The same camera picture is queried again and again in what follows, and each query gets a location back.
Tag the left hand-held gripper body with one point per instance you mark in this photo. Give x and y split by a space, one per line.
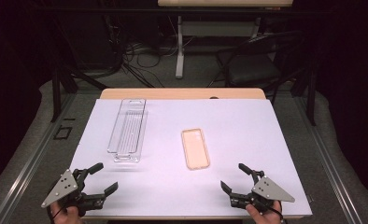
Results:
62 186

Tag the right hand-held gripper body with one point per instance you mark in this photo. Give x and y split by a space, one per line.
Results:
271 190

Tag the beige phone case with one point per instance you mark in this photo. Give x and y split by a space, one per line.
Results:
195 149

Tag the clear plastic rack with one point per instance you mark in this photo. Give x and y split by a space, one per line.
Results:
127 130

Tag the person's right hand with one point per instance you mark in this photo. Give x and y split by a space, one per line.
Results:
263 218

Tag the person's left hand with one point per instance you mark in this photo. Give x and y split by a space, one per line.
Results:
69 217

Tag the black metal stand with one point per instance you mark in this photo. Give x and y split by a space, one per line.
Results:
57 90
311 93

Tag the black chair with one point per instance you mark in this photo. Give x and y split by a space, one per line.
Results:
253 68

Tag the wooden table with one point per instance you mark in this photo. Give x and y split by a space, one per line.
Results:
179 93

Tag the white-legged desk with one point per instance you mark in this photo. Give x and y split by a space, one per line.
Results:
180 46

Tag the black horizontal bar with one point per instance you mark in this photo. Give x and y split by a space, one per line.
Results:
110 11

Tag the metal floor rail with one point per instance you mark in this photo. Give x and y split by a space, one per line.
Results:
29 165
331 174

